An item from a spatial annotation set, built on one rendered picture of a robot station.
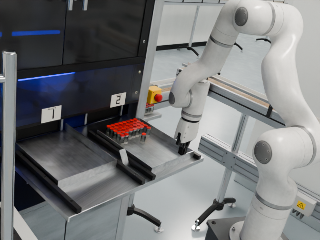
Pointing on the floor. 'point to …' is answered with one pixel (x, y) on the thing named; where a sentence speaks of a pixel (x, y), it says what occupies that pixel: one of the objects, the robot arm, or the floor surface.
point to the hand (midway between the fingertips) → (182, 150)
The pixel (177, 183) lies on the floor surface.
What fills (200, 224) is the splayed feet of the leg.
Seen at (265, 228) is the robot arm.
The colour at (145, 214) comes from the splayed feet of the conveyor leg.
